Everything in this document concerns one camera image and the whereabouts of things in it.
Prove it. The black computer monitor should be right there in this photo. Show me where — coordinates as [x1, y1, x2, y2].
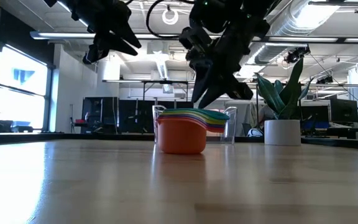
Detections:
[300, 105, 329, 124]
[329, 98, 358, 124]

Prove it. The silver ventilation duct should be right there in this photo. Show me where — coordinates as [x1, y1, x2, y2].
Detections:
[237, 0, 341, 78]

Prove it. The blue measuring cup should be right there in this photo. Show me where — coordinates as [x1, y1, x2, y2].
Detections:
[158, 116, 226, 130]

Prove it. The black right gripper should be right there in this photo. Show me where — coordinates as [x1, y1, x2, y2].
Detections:
[178, 2, 270, 110]

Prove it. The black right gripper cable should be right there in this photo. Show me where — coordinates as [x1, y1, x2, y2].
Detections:
[146, 0, 198, 40]

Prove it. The purple measuring cup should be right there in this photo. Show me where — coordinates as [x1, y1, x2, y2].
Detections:
[166, 107, 223, 112]

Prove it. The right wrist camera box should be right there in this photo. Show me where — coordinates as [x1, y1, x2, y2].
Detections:
[188, 0, 226, 34]

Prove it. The large bright window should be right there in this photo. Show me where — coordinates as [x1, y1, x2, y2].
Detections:
[0, 43, 54, 131]

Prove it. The black ceiling-mounted camera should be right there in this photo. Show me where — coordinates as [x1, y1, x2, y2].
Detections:
[316, 75, 334, 85]
[284, 46, 311, 65]

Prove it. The red-orange measuring cup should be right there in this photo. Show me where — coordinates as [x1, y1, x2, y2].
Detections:
[156, 117, 226, 155]

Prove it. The clear plastic basket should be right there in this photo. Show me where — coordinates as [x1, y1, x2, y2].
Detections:
[152, 105, 238, 146]

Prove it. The black metal rig frame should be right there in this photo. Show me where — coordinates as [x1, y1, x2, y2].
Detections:
[141, 80, 190, 102]

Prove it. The teal measuring cup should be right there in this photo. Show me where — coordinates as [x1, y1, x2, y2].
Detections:
[162, 108, 231, 121]

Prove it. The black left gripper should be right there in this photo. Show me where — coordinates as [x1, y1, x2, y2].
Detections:
[44, 0, 143, 65]

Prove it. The green plant in white pot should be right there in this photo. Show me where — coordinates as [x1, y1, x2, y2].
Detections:
[255, 57, 312, 146]

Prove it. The long ceiling light strip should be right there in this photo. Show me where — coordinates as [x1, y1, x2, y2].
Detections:
[29, 30, 181, 40]
[261, 36, 358, 44]

